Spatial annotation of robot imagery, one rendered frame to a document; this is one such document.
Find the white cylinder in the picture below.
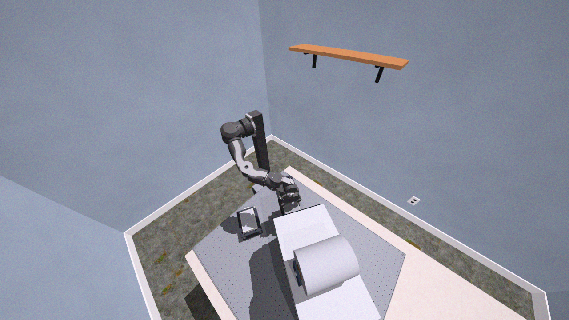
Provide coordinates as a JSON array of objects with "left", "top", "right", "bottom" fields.
[{"left": 293, "top": 235, "right": 360, "bottom": 297}]

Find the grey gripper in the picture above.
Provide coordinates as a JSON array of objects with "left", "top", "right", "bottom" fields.
[{"left": 278, "top": 184, "right": 301, "bottom": 211}]

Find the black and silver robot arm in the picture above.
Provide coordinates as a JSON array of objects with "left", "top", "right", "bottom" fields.
[{"left": 220, "top": 114, "right": 297, "bottom": 197}]

